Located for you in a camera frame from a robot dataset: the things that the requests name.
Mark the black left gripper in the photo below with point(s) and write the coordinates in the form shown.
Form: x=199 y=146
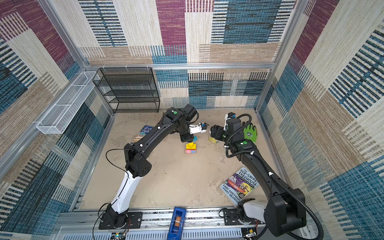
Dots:
x=189 y=139

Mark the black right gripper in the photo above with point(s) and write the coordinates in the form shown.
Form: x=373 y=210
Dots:
x=217 y=130

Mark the yellow rectangular wood block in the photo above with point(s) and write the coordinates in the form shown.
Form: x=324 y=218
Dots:
x=194 y=147

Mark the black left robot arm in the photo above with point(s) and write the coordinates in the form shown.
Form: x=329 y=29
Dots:
x=174 y=120

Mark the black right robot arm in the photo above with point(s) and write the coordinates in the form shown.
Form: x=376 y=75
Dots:
x=284 y=212

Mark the sunflower seed can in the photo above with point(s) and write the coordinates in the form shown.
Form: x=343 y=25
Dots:
x=212 y=140

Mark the green black work glove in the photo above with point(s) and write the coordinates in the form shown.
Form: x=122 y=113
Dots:
x=250 y=132

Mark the blue treehouse paperback book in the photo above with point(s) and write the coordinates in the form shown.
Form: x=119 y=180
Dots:
x=143 y=132

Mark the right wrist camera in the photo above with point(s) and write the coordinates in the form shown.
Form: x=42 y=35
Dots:
x=228 y=116

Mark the black wire mesh shelf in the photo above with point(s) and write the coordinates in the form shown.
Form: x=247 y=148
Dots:
x=128 y=90

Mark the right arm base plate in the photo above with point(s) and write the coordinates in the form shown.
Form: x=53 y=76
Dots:
x=231 y=218

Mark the blue tool on rail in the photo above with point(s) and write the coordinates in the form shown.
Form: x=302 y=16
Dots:
x=177 y=224

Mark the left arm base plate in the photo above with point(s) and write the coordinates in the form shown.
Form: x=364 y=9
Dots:
x=114 y=221

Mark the white wire mesh basket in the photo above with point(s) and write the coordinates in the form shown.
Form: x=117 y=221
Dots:
x=59 y=116

